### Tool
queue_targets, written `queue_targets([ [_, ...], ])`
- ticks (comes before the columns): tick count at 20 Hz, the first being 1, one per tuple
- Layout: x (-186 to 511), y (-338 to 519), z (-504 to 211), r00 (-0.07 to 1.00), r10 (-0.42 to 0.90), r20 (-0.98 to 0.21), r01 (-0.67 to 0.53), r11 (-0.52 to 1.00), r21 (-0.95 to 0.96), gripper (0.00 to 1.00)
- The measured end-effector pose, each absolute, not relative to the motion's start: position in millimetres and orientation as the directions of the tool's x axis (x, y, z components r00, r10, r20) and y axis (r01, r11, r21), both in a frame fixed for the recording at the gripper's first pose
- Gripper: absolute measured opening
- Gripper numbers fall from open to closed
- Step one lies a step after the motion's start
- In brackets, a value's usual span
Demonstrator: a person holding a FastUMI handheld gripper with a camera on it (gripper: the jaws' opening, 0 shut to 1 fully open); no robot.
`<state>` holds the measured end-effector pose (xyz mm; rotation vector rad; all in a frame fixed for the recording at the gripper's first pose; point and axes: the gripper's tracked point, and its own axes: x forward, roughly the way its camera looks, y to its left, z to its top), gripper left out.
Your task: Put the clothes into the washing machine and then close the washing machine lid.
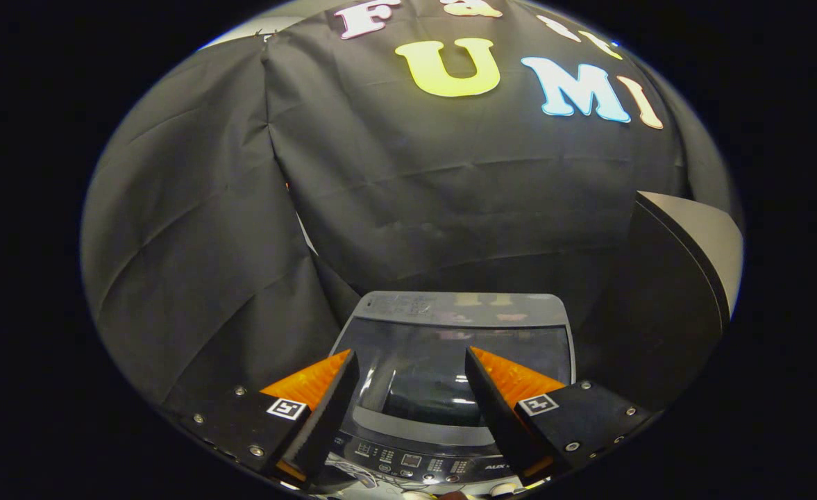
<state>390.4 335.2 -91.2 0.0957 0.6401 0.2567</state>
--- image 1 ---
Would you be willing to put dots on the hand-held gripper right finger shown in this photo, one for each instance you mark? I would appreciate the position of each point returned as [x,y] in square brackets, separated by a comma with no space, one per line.
[494,417]

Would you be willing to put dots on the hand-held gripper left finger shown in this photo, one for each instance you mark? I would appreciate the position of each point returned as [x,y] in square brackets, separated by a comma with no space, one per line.
[326,417]

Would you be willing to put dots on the grey washing machine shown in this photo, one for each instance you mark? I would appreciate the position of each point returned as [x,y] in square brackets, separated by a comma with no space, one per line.
[415,458]

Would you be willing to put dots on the dark washing machine lid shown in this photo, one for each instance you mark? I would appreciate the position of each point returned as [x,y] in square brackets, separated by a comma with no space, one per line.
[415,361]

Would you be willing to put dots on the beige cabinet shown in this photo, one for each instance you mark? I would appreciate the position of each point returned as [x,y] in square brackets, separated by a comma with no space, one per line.
[665,312]

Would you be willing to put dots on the black backdrop cloth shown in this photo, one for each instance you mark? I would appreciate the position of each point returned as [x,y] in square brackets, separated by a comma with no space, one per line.
[241,208]

